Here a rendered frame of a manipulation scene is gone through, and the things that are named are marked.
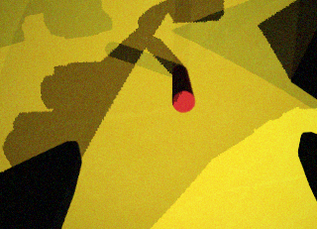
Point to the dark red cylinder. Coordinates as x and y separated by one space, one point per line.
183 99

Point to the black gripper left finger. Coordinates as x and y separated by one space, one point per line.
37 193

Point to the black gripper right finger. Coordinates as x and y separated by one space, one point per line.
307 153

